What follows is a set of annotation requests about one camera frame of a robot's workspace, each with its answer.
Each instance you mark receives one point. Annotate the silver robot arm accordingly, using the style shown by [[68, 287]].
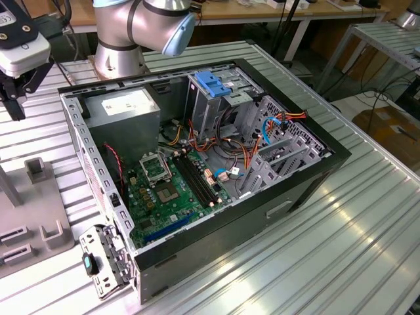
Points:
[[147, 19]]

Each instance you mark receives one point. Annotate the metal disk bay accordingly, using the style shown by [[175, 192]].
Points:
[[259, 170]]

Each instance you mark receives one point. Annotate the wooden desk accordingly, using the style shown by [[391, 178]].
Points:
[[82, 16], [249, 14]]

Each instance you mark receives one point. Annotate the grey parts rack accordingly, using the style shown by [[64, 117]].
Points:
[[39, 203]]

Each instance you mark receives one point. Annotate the grey power supply unit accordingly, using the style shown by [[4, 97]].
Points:
[[131, 131]]

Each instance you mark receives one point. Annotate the CPU socket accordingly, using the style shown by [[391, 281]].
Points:
[[167, 193]]

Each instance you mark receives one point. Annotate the black latch blue tab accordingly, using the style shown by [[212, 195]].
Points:
[[88, 262]]

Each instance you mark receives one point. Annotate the metal drive cage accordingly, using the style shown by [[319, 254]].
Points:
[[203, 111]]

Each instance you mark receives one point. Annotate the green motherboard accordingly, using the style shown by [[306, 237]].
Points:
[[182, 183]]

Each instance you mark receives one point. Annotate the blue plastic drive latch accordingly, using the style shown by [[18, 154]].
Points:
[[210, 83]]

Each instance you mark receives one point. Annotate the black RAM slot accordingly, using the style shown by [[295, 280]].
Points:
[[192, 185], [201, 180]]

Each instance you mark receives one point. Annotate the blue expansion slot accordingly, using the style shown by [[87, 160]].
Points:
[[170, 227]]

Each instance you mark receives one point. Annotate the black PC case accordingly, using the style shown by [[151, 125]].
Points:
[[229, 236]]

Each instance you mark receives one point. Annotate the brown cardboard box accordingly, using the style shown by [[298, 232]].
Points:
[[384, 128]]

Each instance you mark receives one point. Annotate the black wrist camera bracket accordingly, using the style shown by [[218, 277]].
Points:
[[19, 34]]

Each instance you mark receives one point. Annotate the metal card retention bracket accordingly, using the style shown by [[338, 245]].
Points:
[[105, 243]]

